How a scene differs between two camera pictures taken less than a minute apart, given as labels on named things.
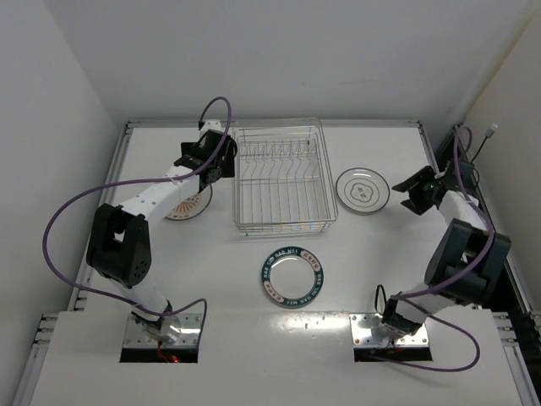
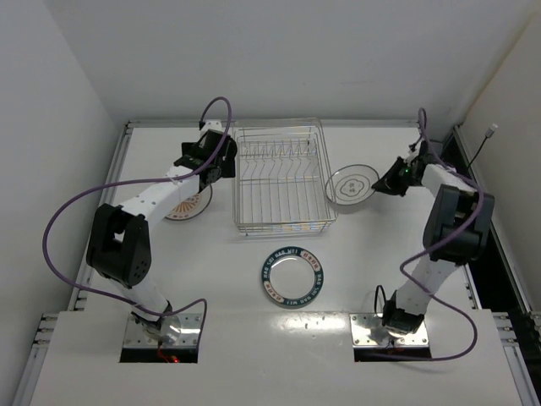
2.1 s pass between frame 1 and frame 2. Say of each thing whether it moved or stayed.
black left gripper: stayed
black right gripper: moved
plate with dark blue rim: stayed
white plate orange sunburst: stayed
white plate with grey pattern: moved
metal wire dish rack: stayed
